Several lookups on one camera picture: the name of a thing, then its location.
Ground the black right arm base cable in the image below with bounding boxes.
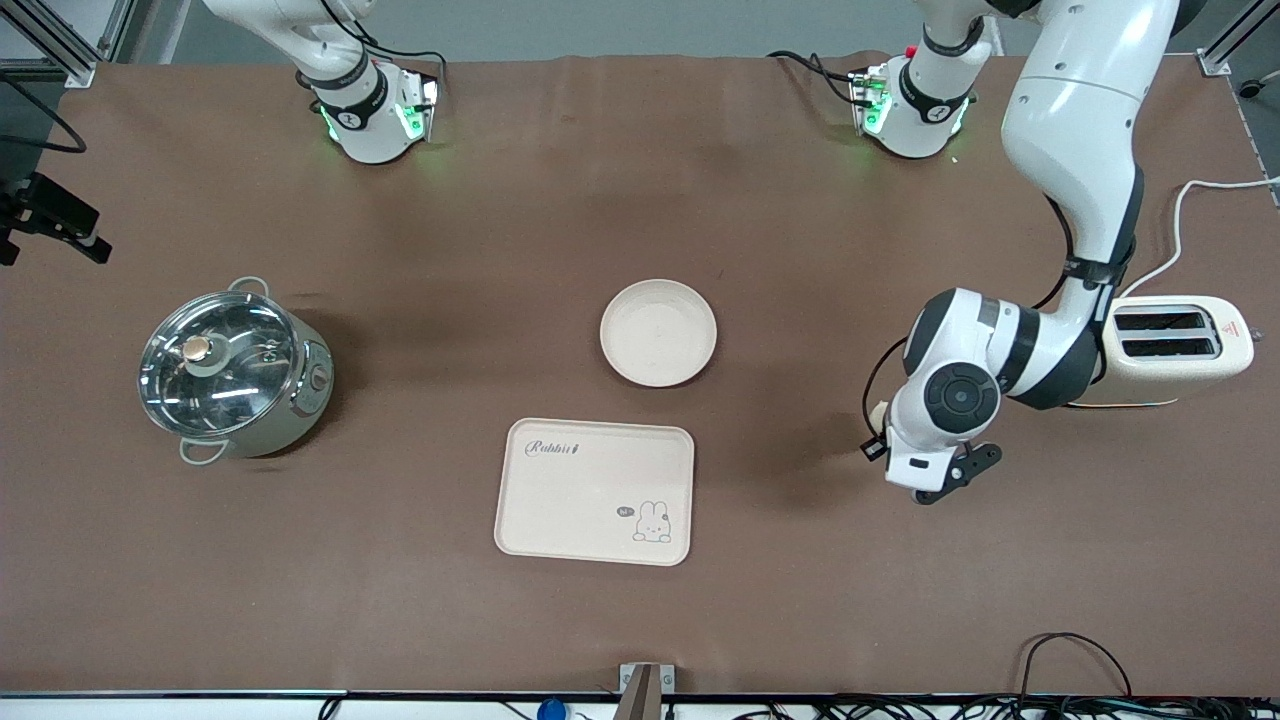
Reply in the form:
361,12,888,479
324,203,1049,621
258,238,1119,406
320,0,449,101

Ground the white toaster power cable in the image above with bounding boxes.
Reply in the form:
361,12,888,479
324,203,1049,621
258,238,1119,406
1118,177,1280,301

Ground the grey metal table bracket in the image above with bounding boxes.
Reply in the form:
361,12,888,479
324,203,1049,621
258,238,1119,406
618,662,677,720

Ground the cream rectangular rabbit tray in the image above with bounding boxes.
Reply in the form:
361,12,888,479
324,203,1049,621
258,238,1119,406
493,417,696,568

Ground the aluminium frame profile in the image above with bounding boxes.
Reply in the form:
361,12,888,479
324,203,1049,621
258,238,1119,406
1195,0,1280,77
0,0,137,89

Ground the silver electric cooking pot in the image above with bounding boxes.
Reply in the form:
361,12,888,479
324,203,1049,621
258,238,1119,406
137,277,336,467

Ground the glass pot lid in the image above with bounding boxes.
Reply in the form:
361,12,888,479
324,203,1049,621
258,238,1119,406
138,292,301,439

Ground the black looped cable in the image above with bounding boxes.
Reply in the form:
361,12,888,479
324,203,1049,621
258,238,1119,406
1018,631,1136,701

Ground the cream round plate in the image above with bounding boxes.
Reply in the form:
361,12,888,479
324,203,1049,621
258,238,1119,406
599,279,719,389

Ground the white two-slot toaster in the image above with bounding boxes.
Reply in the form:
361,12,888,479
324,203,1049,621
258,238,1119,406
1096,296,1256,407

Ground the black left arm base cable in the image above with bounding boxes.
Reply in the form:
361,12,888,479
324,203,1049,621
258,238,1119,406
767,49,863,107

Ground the black thin cable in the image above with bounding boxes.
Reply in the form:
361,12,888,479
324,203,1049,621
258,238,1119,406
0,72,90,157

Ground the black arm base cable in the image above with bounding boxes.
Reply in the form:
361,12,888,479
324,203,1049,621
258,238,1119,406
320,0,449,101
767,49,863,107

